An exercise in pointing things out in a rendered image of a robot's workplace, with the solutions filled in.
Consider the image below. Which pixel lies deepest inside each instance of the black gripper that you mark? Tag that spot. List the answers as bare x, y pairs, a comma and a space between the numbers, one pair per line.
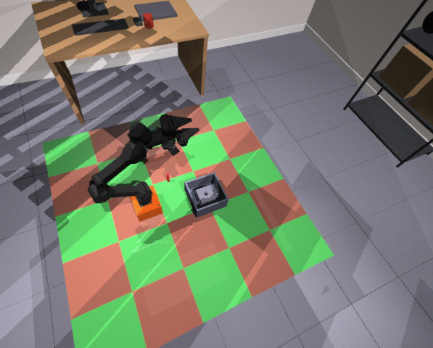
170, 124

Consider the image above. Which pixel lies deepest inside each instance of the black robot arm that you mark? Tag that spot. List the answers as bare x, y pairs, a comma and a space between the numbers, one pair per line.
132, 153

